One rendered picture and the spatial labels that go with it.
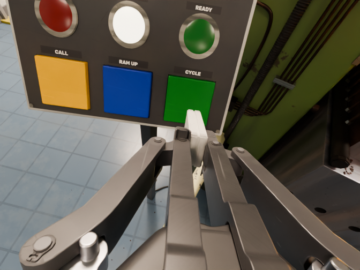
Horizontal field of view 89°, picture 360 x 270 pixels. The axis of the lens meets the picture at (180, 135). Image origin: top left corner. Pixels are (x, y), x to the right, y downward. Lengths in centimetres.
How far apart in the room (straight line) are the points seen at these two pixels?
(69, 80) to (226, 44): 24
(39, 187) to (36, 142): 36
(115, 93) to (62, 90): 8
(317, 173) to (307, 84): 23
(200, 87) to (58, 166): 130
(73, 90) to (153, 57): 14
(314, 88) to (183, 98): 39
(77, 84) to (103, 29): 9
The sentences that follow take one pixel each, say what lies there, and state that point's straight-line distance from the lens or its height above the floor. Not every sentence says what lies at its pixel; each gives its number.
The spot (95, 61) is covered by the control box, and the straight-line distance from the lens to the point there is 33.
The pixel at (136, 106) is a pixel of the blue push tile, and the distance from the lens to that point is 31.
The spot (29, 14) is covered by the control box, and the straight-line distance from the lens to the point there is 37.
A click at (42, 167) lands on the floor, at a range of 154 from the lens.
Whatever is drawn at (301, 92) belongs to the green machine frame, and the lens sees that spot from 60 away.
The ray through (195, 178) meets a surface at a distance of 63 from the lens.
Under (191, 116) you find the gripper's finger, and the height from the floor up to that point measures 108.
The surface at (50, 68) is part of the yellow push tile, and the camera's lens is 35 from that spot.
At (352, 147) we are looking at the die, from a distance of 52.
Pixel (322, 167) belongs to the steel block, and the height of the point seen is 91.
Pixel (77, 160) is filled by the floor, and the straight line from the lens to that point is 147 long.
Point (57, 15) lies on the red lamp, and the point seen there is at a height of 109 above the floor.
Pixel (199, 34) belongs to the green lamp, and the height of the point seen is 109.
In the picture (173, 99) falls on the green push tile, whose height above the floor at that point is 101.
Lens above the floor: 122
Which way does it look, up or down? 54 degrees down
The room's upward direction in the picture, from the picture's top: 12 degrees clockwise
